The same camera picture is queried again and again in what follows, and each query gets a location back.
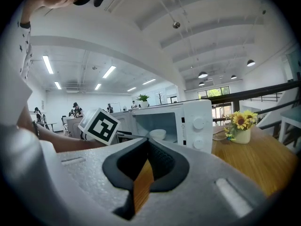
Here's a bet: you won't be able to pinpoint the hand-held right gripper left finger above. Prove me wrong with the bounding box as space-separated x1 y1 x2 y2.
2 125 151 226

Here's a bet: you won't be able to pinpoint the row of ceiling tube lights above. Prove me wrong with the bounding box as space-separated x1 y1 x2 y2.
42 55 157 92

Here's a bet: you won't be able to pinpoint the sunflowers in white pot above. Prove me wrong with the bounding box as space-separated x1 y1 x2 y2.
223 110 259 145

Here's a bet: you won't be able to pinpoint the green plant in white pot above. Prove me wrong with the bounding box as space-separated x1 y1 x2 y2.
136 94 151 108

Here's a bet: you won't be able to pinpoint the white microwave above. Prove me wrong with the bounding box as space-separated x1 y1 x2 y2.
110 99 214 154

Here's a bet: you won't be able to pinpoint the distant black stair railing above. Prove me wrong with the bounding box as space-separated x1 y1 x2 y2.
246 92 283 103

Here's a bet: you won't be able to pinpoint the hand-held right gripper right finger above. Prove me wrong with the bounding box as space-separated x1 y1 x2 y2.
135 137 268 226

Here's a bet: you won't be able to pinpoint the person's left forearm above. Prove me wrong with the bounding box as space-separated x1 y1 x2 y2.
16 107 106 153

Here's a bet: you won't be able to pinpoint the white round bowl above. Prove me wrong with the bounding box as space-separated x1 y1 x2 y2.
149 129 167 140

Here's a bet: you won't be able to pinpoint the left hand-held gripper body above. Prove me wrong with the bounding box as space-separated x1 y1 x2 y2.
78 107 132 146

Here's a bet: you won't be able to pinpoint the large window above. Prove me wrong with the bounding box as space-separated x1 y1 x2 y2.
198 86 230 98

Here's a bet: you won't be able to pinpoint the black metal railing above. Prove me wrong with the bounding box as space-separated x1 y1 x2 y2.
204 80 301 136

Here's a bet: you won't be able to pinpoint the white-legged grey side table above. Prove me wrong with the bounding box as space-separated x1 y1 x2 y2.
279 106 301 148

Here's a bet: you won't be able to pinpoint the person's white star-print shirt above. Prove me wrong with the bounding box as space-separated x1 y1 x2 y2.
16 21 33 80

